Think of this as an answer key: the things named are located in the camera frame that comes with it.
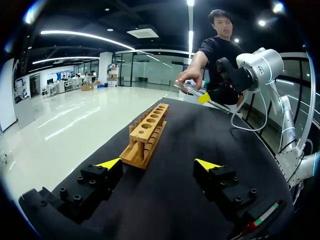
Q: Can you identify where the clear glass test tube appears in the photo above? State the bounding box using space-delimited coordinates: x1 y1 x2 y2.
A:
173 79 231 114

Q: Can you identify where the white cable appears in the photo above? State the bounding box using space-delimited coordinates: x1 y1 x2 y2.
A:
230 45 317 156

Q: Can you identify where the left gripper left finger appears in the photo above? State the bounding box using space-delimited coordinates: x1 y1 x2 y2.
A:
56 157 124 224

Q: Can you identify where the wooden test tube rack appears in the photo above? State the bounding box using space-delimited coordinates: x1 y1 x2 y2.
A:
119 102 170 170

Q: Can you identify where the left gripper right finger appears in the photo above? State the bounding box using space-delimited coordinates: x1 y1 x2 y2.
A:
192 158 259 221

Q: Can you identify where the person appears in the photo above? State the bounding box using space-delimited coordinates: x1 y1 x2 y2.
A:
174 9 248 119

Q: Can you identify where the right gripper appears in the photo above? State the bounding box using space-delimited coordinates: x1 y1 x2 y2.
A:
197 56 254 106

